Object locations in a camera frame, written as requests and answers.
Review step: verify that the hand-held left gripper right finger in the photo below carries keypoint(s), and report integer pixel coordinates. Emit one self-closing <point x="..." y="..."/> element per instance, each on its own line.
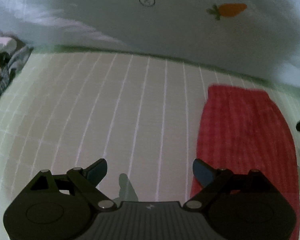
<point x="202" y="173"/>

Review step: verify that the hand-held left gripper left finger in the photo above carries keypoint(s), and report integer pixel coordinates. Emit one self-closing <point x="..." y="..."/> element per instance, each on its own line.
<point x="96" y="171"/>

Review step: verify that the red checked garment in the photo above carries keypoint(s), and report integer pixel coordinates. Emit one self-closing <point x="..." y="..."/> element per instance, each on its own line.
<point x="245" y="140"/>

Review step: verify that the green grid bed sheet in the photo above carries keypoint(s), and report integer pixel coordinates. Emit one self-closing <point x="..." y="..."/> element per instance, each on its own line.
<point x="102" y="120"/>

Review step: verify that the dark green plaid shirt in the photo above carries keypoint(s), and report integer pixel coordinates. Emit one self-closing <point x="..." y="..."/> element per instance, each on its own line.
<point x="12" y="65"/>

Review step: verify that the carrot print light quilt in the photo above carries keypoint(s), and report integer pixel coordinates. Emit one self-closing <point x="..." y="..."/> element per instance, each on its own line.
<point x="165" y="22"/>

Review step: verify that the pale white garment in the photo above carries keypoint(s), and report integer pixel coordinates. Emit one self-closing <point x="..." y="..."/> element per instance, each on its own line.
<point x="1" y="42"/>

